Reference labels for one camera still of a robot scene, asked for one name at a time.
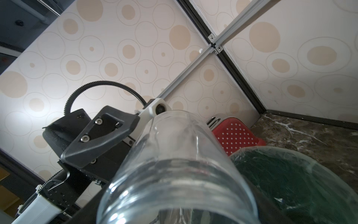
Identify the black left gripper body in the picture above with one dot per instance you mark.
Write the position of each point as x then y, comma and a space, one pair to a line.
100, 163

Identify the aluminium frame rail back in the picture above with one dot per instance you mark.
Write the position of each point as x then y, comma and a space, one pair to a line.
252, 12

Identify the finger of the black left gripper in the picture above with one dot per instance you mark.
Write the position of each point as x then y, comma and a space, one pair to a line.
110, 127

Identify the beige lid jar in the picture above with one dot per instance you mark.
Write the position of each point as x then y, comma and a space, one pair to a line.
177, 172

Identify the red polka dot toaster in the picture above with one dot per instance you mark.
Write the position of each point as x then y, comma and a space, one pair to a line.
232, 133

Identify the aluminium frame rail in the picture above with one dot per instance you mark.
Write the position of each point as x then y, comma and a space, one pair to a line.
180, 78
252, 12

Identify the aluminium frame rail left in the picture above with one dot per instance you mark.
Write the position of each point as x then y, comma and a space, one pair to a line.
180, 78

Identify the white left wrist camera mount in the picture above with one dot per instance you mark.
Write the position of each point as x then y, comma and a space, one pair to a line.
151, 110

